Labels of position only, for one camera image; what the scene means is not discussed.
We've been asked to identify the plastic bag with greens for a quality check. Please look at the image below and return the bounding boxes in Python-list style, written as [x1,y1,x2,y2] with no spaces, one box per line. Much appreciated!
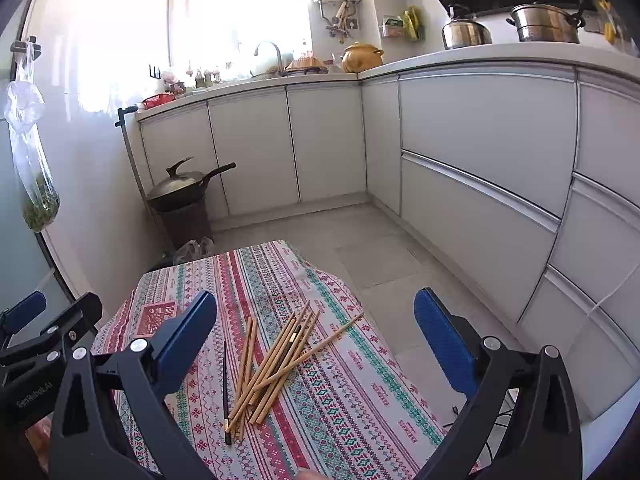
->
[4,47,62,234]

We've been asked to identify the chrome faucet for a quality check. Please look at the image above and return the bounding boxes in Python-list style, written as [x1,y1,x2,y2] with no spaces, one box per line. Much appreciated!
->
[254,41,286,77]

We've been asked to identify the row of condiment bottles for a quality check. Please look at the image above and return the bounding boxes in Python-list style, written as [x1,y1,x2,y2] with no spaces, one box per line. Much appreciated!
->
[170,62,236,96]

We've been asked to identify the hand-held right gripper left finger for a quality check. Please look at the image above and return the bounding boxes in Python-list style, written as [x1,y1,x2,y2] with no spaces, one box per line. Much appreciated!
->
[47,290,218,480]

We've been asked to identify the black metal pole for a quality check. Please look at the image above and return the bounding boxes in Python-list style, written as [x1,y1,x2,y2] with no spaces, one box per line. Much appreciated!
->
[115,106,156,221]

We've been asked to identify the yellow ceramic pot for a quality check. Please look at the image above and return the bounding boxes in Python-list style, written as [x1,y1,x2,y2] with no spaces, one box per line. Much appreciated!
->
[341,42,385,74]

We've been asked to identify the patterned red green tablecloth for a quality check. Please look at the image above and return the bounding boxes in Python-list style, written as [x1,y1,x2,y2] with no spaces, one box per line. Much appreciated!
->
[92,239,481,480]

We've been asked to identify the wicker basket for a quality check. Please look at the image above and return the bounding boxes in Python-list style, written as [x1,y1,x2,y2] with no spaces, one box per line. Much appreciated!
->
[285,55,328,75]

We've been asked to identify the crumpled plastic bag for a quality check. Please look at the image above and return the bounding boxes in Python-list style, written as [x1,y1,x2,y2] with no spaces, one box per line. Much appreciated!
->
[172,236,216,266]

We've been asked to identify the yellow green hanging bag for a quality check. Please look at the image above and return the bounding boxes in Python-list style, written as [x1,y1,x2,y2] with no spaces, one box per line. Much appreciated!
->
[402,6,426,41]

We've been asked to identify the black wok with lid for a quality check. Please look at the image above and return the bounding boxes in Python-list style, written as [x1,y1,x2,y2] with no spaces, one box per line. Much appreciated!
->
[146,156,237,212]

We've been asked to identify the white countertop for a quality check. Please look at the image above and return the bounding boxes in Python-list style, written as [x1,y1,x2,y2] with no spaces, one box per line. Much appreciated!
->
[135,42,640,123]

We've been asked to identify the window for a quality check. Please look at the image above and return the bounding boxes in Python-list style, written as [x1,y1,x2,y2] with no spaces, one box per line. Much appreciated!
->
[167,0,313,83]

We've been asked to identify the black cables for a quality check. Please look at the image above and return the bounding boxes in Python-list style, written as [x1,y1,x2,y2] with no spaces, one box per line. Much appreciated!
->
[447,400,516,461]

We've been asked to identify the group of bamboo chopsticks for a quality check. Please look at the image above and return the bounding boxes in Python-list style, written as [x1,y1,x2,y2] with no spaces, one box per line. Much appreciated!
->
[229,301,366,443]

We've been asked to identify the wall rack with box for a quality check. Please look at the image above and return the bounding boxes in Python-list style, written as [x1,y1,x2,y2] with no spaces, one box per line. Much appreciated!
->
[380,14,405,40]

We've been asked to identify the black bin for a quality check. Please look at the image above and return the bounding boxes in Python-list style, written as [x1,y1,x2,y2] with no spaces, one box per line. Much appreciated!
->
[155,200,215,253]

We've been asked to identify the stainless steel pot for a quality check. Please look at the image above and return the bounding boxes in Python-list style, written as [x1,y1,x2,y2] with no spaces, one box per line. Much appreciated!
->
[506,0,587,44]

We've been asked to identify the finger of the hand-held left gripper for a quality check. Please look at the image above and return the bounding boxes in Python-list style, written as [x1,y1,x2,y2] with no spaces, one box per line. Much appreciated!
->
[0,291,48,336]
[0,293,104,369]

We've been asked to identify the water heater pipes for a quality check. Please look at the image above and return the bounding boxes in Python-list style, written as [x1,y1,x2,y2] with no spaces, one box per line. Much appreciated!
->
[320,0,361,43]

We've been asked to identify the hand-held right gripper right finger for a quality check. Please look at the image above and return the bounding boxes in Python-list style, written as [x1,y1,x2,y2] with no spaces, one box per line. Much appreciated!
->
[413,287,584,480]

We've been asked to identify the stainless steel kettle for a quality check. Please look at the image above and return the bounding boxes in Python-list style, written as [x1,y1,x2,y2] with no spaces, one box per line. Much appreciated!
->
[441,4,493,51]

